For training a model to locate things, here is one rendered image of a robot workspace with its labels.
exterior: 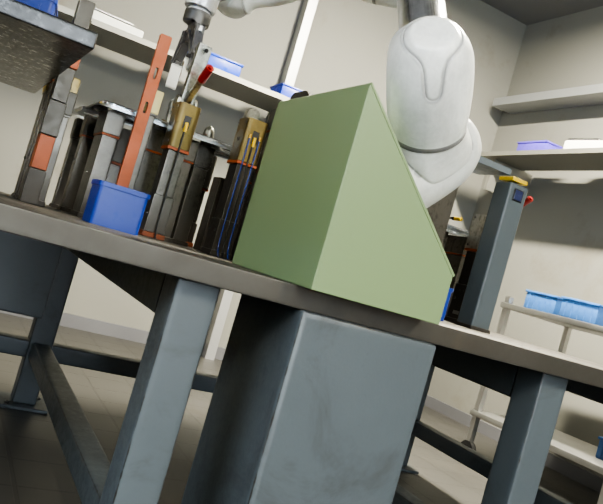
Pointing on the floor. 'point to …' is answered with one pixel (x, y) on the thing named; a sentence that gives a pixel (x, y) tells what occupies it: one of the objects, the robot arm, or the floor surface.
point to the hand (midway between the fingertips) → (178, 81)
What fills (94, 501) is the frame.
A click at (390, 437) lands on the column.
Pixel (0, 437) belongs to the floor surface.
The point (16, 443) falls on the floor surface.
